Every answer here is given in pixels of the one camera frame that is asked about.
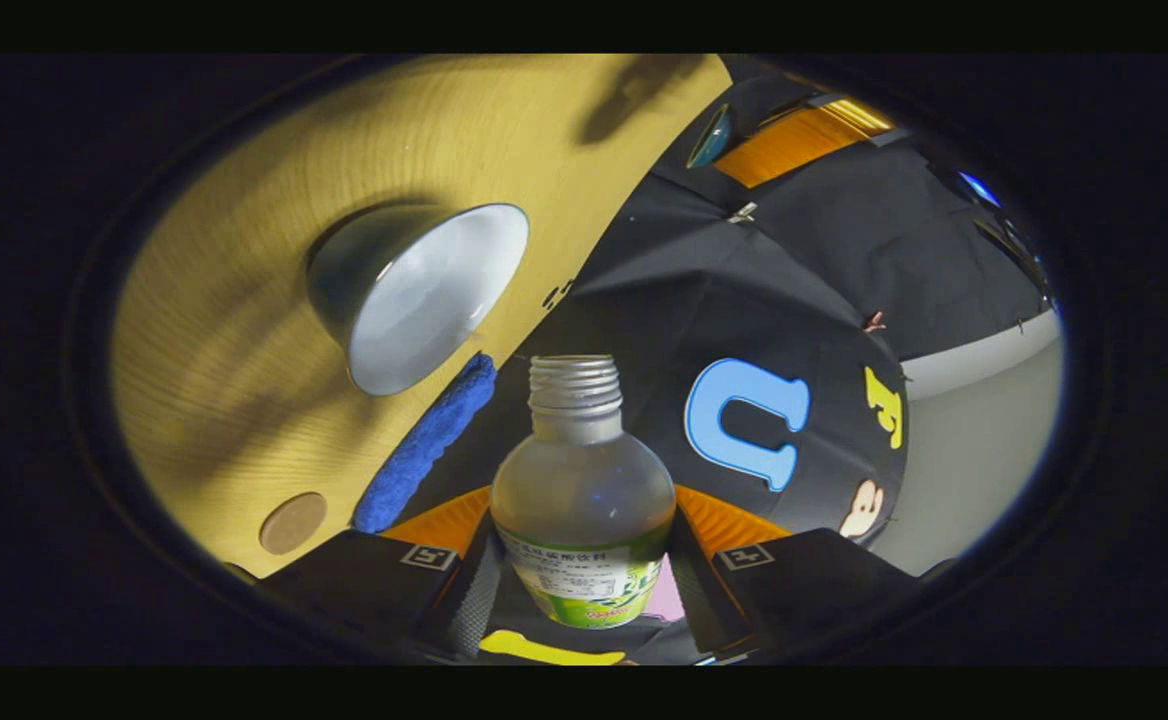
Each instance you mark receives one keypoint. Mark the black backdrop cloth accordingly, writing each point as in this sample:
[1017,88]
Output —
[744,300]

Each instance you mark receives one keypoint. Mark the silver green-label water bottle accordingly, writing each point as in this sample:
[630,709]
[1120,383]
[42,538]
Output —
[584,500]

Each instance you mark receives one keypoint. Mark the blue towel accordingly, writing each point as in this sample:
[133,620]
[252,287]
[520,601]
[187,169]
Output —
[424,445]

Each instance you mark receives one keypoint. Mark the round brown coaster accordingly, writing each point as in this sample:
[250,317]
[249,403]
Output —
[293,523]

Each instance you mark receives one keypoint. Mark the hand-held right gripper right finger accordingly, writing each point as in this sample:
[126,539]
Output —
[704,600]

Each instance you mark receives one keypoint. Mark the white cloth clip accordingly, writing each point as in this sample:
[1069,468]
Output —
[741,212]

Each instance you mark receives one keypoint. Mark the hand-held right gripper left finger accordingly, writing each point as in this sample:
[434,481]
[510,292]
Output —
[469,600]

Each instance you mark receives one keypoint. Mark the red cloth clip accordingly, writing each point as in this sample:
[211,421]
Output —
[874,322]

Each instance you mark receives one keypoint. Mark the white teacup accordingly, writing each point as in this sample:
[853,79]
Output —
[424,300]

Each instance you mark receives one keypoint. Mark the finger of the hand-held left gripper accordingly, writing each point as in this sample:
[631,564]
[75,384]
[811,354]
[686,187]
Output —
[794,140]

